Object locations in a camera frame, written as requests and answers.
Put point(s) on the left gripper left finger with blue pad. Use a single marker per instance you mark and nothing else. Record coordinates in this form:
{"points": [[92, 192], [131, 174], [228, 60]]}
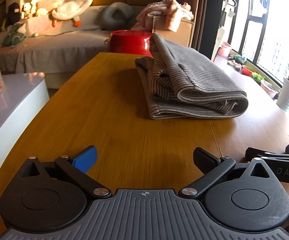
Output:
{"points": [[72, 171]]}

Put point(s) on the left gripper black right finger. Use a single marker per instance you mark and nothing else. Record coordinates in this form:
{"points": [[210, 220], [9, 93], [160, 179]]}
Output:
{"points": [[213, 168]]}

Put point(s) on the striped brown garment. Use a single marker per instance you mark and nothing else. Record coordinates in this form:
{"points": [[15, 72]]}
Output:
{"points": [[178, 81]]}

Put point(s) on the pink clothes pile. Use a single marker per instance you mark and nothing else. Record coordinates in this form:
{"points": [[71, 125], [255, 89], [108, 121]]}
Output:
{"points": [[171, 9]]}

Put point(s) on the pink bowl with soil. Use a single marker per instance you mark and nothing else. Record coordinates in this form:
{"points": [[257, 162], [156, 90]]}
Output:
{"points": [[269, 89]]}

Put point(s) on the red planter with greens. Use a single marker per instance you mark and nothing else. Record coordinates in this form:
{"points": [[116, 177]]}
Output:
{"points": [[257, 77]]}

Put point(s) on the pink basin far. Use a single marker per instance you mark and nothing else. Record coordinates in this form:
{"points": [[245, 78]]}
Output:
{"points": [[224, 50]]}

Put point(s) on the grey sofa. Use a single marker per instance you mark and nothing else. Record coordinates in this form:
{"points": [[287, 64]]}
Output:
{"points": [[59, 52]]}

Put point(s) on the red round stool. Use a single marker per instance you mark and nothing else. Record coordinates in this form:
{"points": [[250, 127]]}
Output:
{"points": [[129, 42]]}

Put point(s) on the beige storage box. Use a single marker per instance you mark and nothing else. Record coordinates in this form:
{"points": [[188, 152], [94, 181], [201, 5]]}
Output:
{"points": [[183, 36]]}

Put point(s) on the green plush toy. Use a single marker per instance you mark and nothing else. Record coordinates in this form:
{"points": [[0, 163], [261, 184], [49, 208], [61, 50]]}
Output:
{"points": [[17, 34]]}

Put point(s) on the grey round cushion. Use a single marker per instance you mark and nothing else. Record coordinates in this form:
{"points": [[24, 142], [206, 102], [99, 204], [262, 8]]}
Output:
{"points": [[116, 16]]}

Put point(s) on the white goose plush toy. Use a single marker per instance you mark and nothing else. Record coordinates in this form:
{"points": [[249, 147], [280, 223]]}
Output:
{"points": [[69, 10]]}

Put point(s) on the white upright vacuum cleaner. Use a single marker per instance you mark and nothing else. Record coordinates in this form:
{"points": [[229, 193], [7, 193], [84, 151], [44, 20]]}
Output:
{"points": [[227, 11]]}

